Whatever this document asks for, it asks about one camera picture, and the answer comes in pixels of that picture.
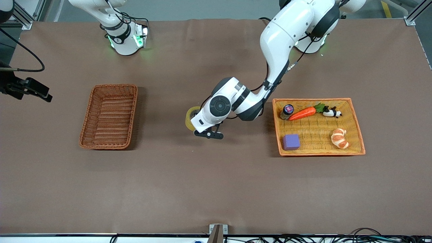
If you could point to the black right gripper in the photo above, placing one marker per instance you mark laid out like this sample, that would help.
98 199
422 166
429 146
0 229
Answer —
10 85

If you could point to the yellowish clear tape roll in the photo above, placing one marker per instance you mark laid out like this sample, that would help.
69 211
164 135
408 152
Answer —
188 119

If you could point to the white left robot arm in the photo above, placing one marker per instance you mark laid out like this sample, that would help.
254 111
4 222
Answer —
280 44

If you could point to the brown wicker basket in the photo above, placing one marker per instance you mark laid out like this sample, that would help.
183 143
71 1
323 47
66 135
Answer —
109 116

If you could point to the orange wicker basket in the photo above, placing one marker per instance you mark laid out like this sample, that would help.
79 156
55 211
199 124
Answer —
317 148

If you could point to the brown table cloth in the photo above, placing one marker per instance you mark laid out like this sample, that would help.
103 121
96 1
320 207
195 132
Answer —
216 175

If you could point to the small dark bottle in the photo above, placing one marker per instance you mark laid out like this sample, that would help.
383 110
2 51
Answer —
287 111

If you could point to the purple cube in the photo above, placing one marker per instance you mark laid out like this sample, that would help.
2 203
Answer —
291 141

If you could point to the orange toy carrot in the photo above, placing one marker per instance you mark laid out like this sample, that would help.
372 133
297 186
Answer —
303 113

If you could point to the black white panda toy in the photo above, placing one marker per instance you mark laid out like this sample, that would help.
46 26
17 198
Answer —
332 112

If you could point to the toy croissant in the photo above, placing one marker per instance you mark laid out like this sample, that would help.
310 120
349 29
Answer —
339 138

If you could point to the metal table bracket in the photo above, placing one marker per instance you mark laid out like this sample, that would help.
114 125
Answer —
218 231

